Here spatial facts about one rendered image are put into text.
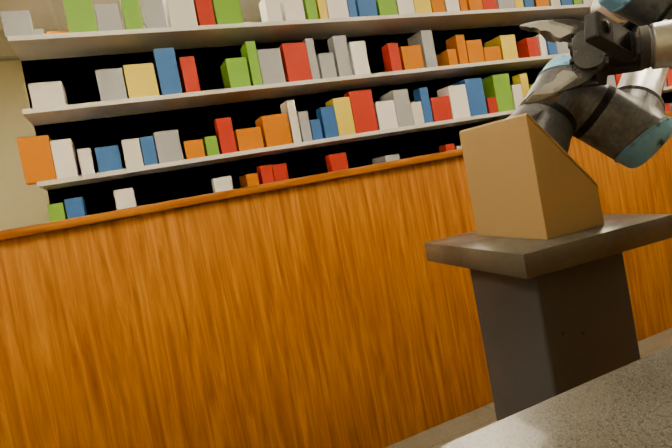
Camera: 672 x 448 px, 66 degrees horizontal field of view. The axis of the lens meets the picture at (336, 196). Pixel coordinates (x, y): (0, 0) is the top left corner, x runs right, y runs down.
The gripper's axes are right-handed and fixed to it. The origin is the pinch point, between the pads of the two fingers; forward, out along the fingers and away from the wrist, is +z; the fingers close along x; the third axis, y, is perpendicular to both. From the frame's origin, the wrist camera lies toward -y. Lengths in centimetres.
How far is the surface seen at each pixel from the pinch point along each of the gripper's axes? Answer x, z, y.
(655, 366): -48, -11, -47
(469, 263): -35.0, 11.1, 6.0
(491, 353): -51, 10, 22
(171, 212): -10, 122, 49
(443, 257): -33.0, 17.3, 12.4
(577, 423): -51, -6, -55
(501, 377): -56, 8, 22
